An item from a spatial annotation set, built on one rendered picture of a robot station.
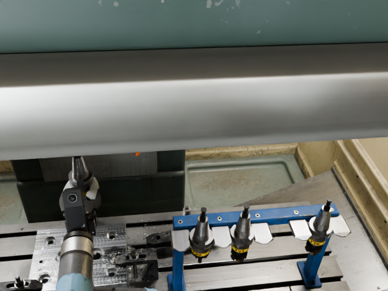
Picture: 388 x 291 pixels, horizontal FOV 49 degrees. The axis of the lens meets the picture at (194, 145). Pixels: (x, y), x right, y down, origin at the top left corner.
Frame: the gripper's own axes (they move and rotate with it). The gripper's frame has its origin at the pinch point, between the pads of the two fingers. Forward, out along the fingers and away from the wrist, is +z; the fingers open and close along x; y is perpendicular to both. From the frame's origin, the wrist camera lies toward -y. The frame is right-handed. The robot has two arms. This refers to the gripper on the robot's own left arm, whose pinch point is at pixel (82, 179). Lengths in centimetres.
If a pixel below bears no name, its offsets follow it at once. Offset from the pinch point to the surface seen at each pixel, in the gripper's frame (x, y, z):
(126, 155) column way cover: 11, 29, 42
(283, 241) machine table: 65, 40, 3
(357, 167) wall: 100, 28, 26
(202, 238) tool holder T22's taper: 30.6, 5.8, -18.5
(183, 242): 26.0, 8.2, -17.6
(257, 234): 45.9, 8.2, -16.9
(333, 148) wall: 101, 36, 48
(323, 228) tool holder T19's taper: 64, 6, -19
